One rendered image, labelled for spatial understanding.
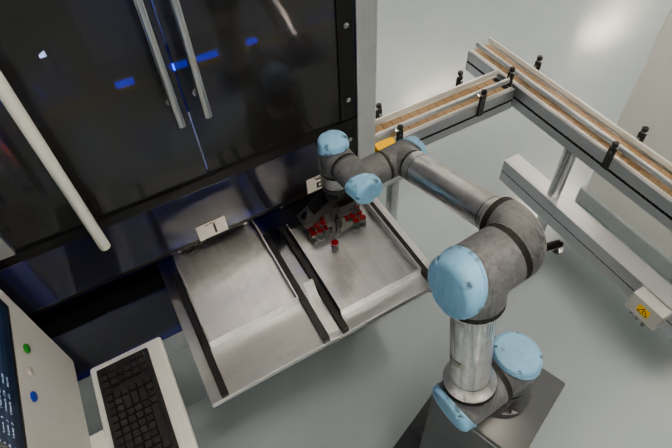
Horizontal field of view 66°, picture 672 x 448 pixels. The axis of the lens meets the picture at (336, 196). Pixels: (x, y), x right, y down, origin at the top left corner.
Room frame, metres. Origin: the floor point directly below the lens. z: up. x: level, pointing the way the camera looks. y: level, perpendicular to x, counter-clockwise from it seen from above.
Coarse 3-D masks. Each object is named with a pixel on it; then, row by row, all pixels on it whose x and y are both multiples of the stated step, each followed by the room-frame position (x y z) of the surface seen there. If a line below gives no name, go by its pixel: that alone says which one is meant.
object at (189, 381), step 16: (176, 336) 0.80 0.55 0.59; (176, 352) 0.79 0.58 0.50; (176, 368) 0.78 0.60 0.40; (192, 368) 0.80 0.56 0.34; (80, 384) 0.66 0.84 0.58; (192, 384) 0.79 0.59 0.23; (96, 400) 0.66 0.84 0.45; (192, 400) 0.77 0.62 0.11; (96, 416) 0.65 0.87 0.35; (96, 432) 0.63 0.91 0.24
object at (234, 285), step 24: (216, 240) 0.97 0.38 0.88; (240, 240) 0.96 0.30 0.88; (264, 240) 0.93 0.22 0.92; (192, 264) 0.88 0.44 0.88; (216, 264) 0.88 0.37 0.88; (240, 264) 0.87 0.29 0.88; (264, 264) 0.87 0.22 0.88; (192, 288) 0.80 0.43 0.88; (216, 288) 0.79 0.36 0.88; (240, 288) 0.79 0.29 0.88; (264, 288) 0.78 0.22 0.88; (288, 288) 0.78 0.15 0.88; (216, 312) 0.72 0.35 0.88; (240, 312) 0.71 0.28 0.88; (264, 312) 0.71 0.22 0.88; (216, 336) 0.65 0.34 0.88
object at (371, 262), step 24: (360, 240) 0.93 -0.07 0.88; (384, 240) 0.92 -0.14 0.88; (312, 264) 0.83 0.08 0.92; (336, 264) 0.85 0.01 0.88; (360, 264) 0.84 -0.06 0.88; (384, 264) 0.84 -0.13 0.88; (408, 264) 0.83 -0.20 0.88; (336, 288) 0.77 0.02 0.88; (360, 288) 0.76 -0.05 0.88; (384, 288) 0.74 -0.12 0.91
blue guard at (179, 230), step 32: (288, 160) 1.02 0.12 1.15; (192, 192) 0.90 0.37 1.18; (224, 192) 0.93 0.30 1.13; (256, 192) 0.97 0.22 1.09; (288, 192) 1.01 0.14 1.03; (128, 224) 0.82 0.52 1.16; (160, 224) 0.85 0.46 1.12; (192, 224) 0.88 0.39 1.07; (64, 256) 0.75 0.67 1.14; (96, 256) 0.78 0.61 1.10; (128, 256) 0.80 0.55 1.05; (0, 288) 0.68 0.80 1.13; (32, 288) 0.70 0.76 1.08; (64, 288) 0.73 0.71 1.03
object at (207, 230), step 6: (222, 216) 0.92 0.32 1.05; (210, 222) 0.90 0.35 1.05; (216, 222) 0.91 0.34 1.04; (222, 222) 0.92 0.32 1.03; (198, 228) 0.89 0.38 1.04; (204, 228) 0.89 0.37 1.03; (210, 228) 0.90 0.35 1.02; (222, 228) 0.91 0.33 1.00; (228, 228) 0.92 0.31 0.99; (198, 234) 0.88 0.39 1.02; (204, 234) 0.89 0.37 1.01; (210, 234) 0.90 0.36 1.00
